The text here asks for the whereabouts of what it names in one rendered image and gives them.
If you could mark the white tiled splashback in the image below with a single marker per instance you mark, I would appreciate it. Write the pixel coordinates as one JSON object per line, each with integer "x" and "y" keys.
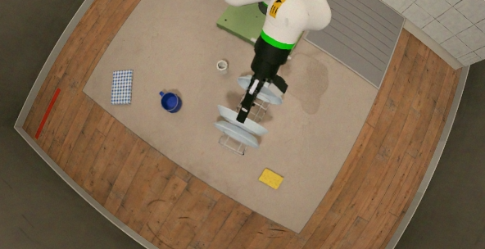
{"x": 453, "y": 29}

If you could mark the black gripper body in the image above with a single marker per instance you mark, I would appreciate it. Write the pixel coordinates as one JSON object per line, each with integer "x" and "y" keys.
{"x": 262, "y": 70}

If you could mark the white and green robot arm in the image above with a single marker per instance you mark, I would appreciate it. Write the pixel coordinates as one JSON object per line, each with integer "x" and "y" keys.
{"x": 285, "y": 20}

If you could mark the yellow sponge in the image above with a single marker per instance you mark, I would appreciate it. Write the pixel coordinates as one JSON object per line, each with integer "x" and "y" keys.
{"x": 270, "y": 178}

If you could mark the blue and white checked towel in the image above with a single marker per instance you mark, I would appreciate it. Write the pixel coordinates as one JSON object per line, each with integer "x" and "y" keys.
{"x": 122, "y": 87}

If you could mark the dark blue mug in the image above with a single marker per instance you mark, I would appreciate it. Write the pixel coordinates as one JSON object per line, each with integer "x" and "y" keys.
{"x": 169, "y": 101}

